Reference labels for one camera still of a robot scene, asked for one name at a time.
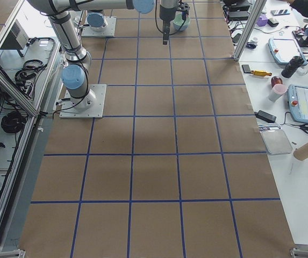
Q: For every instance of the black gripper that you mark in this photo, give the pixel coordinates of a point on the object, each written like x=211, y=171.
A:
x=166, y=15

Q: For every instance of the green bowl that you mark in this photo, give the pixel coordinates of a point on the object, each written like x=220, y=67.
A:
x=178, y=21

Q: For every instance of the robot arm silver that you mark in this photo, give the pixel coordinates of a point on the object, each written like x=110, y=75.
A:
x=96, y=21
x=75, y=76

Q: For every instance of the blue bowl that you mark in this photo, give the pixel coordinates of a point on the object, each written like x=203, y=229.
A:
x=184, y=25

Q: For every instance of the black phone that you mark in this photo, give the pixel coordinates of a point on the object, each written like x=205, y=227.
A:
x=246, y=69

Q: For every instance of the purple plastic block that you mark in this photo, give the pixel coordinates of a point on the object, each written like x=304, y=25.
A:
x=262, y=21

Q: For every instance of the yellow metal tool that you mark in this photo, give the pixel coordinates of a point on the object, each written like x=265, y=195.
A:
x=261, y=73

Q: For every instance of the far teach pendant tablet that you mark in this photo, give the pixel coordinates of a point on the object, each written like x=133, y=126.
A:
x=283, y=50

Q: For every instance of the teach pendant tablet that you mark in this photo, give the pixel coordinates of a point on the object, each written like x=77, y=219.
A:
x=283, y=50
x=298, y=102

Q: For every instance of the red apple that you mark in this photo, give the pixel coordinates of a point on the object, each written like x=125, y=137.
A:
x=275, y=80

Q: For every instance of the pink lidded cup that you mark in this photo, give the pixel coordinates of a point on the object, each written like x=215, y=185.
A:
x=277, y=91

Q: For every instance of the black power adapter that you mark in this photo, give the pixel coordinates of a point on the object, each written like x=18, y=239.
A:
x=262, y=115

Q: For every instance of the black water bottle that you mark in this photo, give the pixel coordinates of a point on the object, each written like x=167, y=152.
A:
x=292, y=66

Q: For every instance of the near teach pendant tablet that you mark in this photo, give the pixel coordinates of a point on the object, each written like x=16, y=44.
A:
x=298, y=102

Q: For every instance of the black scissors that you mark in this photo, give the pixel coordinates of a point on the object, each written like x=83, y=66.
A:
x=303, y=127

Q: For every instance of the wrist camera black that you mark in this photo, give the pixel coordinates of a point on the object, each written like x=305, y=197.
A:
x=183, y=8

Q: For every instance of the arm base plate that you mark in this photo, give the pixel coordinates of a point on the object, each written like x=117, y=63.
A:
x=105, y=31
x=92, y=105

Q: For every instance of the aluminium frame post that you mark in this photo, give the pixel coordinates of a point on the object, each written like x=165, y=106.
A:
x=252, y=19

